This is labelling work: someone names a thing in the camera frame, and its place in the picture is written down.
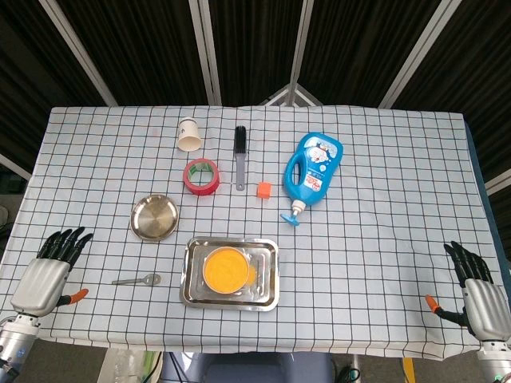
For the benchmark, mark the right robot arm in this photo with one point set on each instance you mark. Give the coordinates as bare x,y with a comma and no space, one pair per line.
495,361

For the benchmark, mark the blue pump detergent bottle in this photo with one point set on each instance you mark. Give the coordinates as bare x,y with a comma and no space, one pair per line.
315,167

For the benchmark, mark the orange cube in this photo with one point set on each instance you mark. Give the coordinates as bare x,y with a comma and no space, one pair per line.
264,190

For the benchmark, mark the white partition frame post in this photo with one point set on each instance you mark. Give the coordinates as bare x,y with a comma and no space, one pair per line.
297,56
14,164
205,56
497,182
80,56
419,56

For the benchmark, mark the red tape roll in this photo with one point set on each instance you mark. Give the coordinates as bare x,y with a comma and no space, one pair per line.
191,185

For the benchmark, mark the clear plastic bag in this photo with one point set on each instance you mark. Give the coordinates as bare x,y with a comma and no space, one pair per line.
127,367

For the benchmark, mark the silver metal spoon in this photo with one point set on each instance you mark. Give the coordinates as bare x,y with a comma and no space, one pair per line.
153,279

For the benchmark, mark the white triangular frame foot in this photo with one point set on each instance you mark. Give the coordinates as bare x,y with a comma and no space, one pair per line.
293,93

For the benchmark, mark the yellow strip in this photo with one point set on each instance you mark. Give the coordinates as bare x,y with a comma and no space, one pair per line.
408,371

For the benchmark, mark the round steel plate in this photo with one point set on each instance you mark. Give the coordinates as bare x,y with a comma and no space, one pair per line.
154,218

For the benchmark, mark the white paper cup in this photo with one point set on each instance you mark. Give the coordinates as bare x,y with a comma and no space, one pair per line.
188,135

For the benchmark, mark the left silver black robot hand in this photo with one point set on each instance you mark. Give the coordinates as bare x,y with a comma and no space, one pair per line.
40,279

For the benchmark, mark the rectangular steel tray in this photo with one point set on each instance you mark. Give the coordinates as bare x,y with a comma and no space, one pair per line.
191,299

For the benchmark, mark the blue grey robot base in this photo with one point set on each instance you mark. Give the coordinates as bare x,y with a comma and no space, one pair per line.
247,371

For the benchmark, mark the black grey brush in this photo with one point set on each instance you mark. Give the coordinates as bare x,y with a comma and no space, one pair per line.
240,159

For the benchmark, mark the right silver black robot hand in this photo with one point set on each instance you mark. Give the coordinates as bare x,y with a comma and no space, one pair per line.
487,303

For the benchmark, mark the bowl of orange powder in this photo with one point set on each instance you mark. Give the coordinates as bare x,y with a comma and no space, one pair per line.
225,270

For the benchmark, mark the white checked tablecloth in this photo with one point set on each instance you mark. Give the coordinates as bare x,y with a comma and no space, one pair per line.
359,259

